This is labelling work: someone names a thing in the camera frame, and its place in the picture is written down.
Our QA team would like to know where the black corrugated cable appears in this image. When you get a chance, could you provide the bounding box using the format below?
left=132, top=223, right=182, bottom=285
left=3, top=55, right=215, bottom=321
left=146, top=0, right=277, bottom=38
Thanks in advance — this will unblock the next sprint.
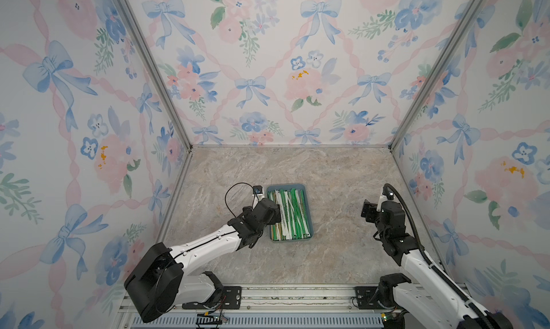
left=383, top=183, right=491, bottom=329

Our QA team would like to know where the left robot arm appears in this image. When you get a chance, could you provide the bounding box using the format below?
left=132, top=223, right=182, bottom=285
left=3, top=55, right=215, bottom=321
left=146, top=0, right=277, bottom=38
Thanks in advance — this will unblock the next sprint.
left=124, top=199, right=281, bottom=323

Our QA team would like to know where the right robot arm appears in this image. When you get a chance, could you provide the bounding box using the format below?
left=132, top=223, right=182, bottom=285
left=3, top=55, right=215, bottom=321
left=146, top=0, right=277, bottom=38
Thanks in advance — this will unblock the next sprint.
left=356, top=197, right=513, bottom=328

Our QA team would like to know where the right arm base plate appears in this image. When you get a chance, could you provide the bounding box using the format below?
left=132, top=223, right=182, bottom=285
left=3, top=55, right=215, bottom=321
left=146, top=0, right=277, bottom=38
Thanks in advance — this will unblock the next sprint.
left=352, top=286, right=403, bottom=311

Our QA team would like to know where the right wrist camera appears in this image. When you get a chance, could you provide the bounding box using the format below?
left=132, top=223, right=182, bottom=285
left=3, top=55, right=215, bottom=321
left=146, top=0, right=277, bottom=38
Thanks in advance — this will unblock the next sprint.
left=382, top=185, right=395, bottom=201

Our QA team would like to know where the blue plastic storage tray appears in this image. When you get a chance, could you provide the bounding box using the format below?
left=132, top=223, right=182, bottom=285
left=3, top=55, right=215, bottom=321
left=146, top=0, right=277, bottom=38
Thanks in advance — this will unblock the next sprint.
left=266, top=184, right=315, bottom=243

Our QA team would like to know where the aluminium mounting rail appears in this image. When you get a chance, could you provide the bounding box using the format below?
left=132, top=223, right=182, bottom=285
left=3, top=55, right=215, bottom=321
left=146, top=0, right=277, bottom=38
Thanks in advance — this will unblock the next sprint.
left=112, top=282, right=482, bottom=329

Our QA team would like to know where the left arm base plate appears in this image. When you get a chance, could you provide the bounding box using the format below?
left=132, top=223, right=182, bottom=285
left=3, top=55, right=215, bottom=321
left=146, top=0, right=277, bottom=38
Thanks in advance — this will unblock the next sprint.
left=181, top=286, right=242, bottom=310

